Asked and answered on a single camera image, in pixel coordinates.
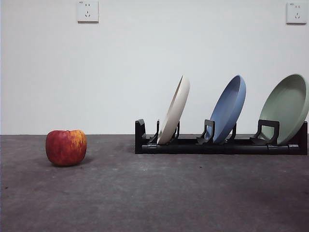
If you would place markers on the green plate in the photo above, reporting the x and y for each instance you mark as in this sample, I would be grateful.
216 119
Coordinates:
285 108

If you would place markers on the blue plate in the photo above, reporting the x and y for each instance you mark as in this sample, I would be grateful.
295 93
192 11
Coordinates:
229 108

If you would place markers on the white wall socket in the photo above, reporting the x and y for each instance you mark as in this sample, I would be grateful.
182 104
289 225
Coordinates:
297 13
88 12

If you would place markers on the cream yellow plate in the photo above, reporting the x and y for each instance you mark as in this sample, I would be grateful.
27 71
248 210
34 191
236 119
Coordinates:
177 106

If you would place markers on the red yellow apple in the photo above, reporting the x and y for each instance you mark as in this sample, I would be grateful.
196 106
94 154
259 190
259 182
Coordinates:
65 148

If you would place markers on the black plate rack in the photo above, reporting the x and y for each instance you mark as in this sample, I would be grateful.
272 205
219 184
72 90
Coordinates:
205 148

